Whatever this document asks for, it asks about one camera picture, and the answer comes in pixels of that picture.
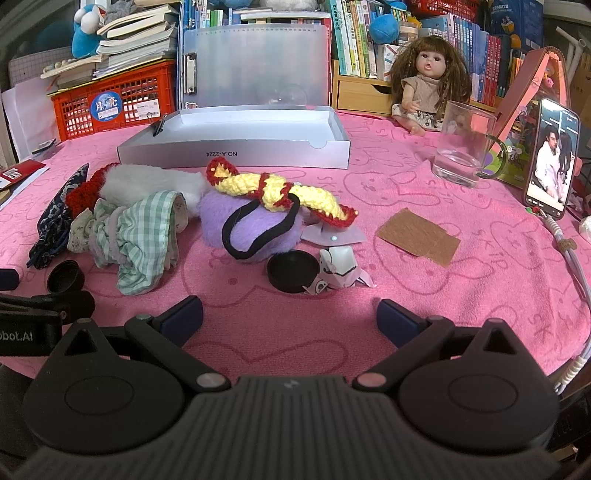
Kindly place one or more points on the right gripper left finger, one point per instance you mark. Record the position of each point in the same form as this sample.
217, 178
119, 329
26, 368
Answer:
159, 341

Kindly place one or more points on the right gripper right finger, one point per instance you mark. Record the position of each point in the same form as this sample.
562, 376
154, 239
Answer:
418, 341

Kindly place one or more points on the black round cap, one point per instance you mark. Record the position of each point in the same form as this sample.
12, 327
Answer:
66, 277
292, 272

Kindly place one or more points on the navy floral fabric scrunchie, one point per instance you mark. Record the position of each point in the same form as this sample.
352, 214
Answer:
54, 224

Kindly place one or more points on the green checkered scrunchie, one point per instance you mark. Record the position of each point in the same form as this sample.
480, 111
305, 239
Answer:
140, 239

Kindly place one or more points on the red crochet scrunchie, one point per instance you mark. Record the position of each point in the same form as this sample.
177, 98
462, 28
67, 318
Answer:
86, 194

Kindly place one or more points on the lilac organza bow clip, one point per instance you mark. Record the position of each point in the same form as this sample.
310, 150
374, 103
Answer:
325, 235

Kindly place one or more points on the purple fluffy scrunchie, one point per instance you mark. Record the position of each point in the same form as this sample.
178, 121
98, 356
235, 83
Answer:
215, 208

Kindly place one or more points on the white fluffy scrunchie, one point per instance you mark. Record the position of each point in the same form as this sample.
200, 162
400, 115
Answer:
126, 184

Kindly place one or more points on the yellow red crochet band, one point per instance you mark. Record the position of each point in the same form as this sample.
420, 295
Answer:
273, 192

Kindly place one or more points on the white paper figure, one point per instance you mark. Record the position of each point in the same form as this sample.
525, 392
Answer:
338, 270

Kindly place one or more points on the brown cardboard piece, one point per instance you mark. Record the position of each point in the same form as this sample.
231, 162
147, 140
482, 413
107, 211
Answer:
419, 237

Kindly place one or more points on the pink towel table cover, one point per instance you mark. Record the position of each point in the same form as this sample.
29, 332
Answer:
506, 266

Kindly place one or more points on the red booklet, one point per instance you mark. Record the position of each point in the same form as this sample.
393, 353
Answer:
18, 172

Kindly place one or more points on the clear glass mug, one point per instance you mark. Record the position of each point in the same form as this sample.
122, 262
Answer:
468, 150

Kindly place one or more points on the black binder clip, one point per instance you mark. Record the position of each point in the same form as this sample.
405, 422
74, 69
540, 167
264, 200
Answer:
157, 126

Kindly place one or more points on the smartphone on stand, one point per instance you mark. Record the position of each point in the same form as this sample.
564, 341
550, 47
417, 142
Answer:
553, 159

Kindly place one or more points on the red plastic crate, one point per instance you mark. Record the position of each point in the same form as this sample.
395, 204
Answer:
137, 96

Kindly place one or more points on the wooden drawer organizer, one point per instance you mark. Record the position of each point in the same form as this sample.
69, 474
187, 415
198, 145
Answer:
360, 95

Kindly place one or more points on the brown-haired baby doll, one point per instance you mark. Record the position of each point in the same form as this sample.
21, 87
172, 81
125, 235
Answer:
427, 74

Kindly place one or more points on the translucent plastic clipboard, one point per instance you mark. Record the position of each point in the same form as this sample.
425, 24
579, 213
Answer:
254, 64

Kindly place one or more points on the pink house-shaped stand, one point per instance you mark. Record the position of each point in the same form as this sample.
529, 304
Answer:
527, 89

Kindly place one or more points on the stack of books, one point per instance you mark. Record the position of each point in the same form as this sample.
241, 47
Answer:
134, 33

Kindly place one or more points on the blue doraemon plush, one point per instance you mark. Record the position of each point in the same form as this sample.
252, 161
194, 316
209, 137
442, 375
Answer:
87, 21

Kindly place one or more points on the blue cardboard box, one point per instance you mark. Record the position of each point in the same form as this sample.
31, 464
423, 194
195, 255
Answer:
521, 20

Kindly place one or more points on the red wire basket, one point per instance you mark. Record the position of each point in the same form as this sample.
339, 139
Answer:
466, 9

